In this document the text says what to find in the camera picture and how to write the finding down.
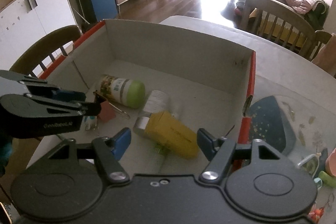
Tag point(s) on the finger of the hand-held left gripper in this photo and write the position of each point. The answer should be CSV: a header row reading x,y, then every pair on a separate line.
x,y
90,108
68,95

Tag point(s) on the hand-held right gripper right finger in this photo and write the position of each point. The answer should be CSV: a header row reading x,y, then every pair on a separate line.
x,y
206,144

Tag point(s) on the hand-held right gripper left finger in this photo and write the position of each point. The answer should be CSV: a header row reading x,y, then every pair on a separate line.
x,y
122,142

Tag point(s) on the pink binder clip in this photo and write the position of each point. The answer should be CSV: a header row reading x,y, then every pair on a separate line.
x,y
106,111

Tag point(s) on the yellow box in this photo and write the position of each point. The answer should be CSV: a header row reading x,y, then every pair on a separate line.
x,y
170,134

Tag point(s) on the red cardboard box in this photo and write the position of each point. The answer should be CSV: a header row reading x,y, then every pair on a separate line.
x,y
170,56

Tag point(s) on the lime green tube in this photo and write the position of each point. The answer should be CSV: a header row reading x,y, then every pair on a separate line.
x,y
328,177

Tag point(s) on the small silver canister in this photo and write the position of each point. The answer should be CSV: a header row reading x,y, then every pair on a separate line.
x,y
141,125

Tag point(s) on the thin wooden stick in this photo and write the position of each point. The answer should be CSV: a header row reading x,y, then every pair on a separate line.
x,y
230,130

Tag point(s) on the patterned jar with green cap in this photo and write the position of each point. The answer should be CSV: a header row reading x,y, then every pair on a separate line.
x,y
123,90

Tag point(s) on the white bottle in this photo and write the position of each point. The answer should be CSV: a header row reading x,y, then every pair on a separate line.
x,y
156,102

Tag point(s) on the wooden dining chair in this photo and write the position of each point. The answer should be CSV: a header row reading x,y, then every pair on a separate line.
x,y
44,43
321,40
275,14

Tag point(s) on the white cupboard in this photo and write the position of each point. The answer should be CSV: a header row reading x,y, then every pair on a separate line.
x,y
31,19

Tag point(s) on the pink quilted blanket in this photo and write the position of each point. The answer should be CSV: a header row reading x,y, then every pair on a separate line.
x,y
304,5

